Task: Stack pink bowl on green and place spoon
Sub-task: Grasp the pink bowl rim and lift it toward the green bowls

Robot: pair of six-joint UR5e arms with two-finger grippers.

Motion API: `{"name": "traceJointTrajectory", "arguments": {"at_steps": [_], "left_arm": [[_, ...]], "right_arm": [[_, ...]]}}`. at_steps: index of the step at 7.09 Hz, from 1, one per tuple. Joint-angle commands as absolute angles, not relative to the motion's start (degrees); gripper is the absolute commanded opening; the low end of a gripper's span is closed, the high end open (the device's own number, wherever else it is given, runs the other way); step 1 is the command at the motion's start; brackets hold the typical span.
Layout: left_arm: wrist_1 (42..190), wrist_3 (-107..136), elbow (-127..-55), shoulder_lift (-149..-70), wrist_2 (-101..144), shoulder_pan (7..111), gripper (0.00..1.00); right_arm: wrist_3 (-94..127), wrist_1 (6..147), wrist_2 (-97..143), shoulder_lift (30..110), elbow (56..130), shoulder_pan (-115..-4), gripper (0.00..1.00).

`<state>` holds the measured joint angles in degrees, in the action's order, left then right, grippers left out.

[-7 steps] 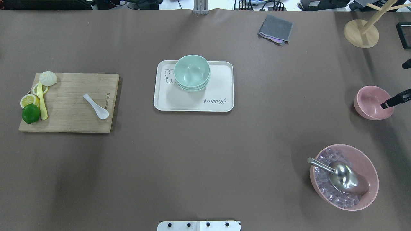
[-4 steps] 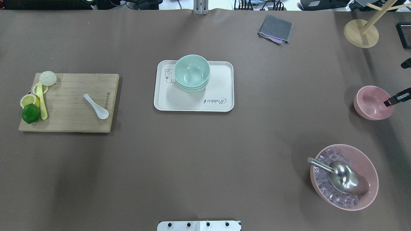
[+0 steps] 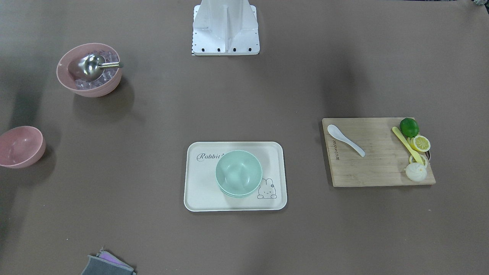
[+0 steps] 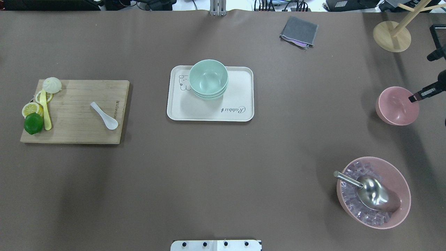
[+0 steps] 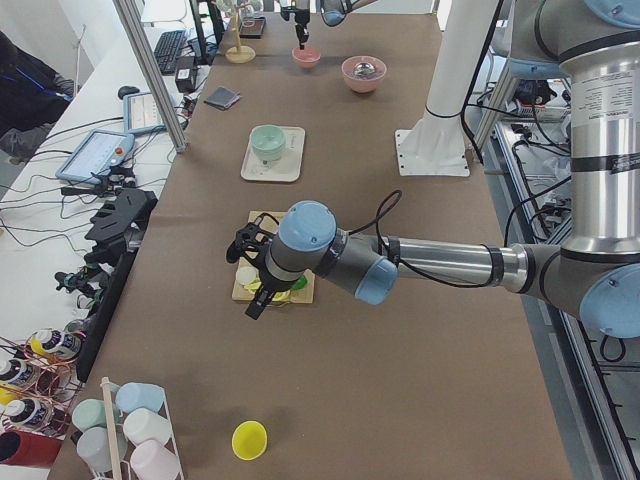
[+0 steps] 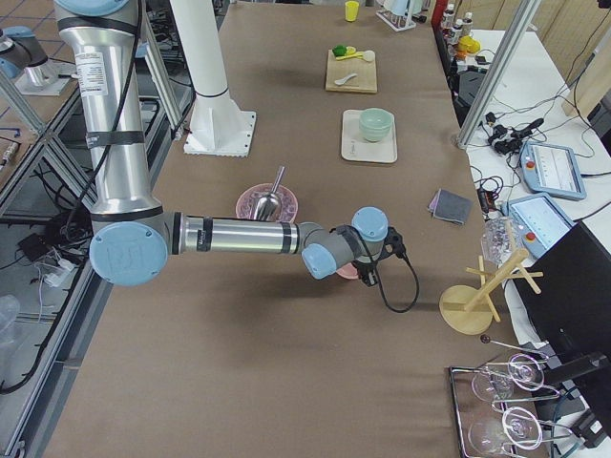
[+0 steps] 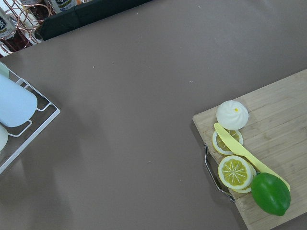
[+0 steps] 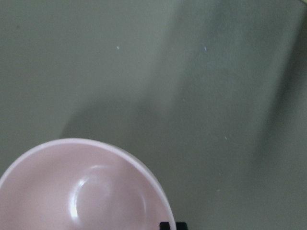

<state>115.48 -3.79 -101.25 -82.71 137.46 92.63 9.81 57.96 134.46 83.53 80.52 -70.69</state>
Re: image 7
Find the lemon slice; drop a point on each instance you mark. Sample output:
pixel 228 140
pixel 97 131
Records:
pixel 220 146
pixel 236 173

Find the white steamed bun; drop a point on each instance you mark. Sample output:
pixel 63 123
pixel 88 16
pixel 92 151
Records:
pixel 232 115

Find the yellow plastic knife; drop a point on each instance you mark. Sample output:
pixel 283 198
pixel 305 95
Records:
pixel 238 149

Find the white dish rack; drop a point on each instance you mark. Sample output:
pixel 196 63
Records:
pixel 14 141

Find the light blue cup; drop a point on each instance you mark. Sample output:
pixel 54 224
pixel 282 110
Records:
pixel 17 104

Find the green lime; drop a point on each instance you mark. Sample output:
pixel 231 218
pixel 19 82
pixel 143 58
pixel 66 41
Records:
pixel 270 193

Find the copper wire bottle rack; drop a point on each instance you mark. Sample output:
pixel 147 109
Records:
pixel 24 19

